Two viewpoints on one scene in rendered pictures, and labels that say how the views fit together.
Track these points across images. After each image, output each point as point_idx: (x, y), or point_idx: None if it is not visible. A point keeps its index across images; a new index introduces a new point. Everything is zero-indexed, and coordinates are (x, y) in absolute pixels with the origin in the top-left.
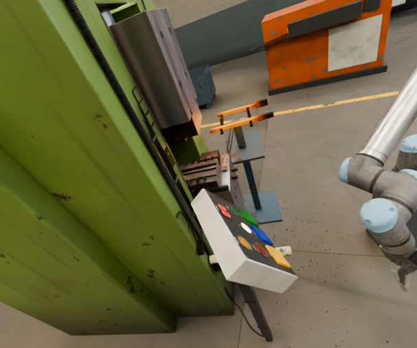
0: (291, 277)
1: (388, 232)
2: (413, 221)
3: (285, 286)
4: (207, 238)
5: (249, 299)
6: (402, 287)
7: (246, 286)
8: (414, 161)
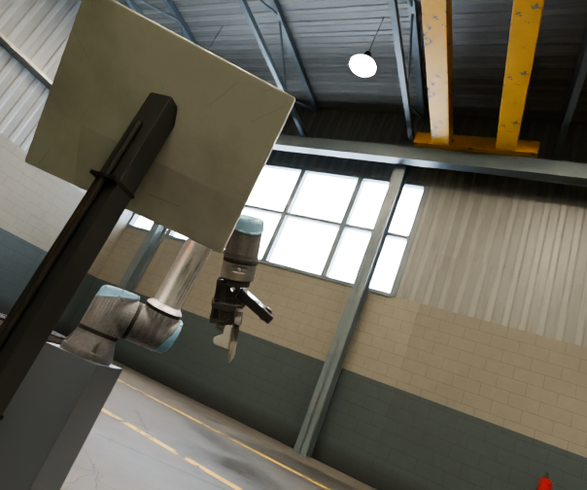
0: (235, 226)
1: (259, 237)
2: (72, 437)
3: (228, 239)
4: (208, 51)
5: (2, 389)
6: (232, 350)
7: (65, 296)
8: (117, 312)
